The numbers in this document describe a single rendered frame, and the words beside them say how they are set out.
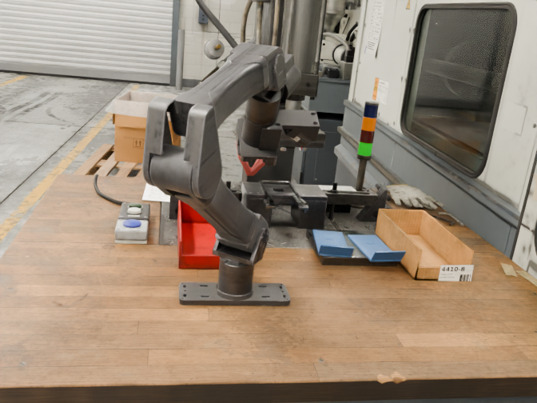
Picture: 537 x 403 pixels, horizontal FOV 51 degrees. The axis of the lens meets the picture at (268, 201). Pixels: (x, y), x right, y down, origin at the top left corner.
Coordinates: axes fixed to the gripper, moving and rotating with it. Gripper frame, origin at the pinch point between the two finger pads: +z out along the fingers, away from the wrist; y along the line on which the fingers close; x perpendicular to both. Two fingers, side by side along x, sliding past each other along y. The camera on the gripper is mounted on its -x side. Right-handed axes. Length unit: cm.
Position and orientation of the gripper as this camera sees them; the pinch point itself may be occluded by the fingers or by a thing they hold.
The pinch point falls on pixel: (250, 171)
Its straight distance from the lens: 110.2
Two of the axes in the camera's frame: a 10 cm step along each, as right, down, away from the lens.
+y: -1.1, -7.6, 6.4
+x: -9.8, -0.1, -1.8
